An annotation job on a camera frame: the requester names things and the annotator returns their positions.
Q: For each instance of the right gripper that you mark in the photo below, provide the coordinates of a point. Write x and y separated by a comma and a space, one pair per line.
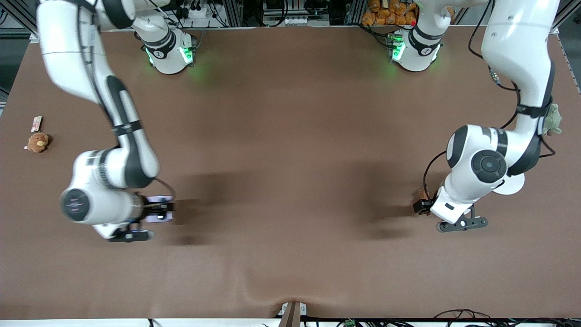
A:
151, 210

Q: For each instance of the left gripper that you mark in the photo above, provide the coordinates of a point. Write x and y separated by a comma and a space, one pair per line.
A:
422, 207

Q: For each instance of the lavender flip phone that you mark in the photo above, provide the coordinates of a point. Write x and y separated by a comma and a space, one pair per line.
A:
159, 199

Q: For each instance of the brown lion statue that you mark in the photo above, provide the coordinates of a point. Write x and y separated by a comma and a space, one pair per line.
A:
420, 195

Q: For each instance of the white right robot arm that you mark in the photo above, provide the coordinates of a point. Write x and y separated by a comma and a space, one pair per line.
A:
104, 168

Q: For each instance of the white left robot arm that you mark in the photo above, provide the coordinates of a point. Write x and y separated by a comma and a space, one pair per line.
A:
485, 163

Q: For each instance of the white round-head desk lamp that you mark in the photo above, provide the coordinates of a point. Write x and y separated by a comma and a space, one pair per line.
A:
510, 185

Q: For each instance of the brown plush toy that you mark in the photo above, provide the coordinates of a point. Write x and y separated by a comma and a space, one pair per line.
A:
38, 142

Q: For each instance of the small printed paper tag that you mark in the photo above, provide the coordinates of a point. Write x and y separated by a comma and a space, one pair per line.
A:
36, 122

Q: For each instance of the green plush toy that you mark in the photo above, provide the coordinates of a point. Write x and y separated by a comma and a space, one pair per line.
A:
553, 120

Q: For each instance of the bag of orange snacks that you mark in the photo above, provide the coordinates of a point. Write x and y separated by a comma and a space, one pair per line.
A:
390, 11

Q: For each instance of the white power strip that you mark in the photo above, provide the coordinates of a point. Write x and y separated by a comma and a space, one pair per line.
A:
197, 11

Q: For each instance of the front camera mount bracket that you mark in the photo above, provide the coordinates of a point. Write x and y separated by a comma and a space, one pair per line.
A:
292, 312

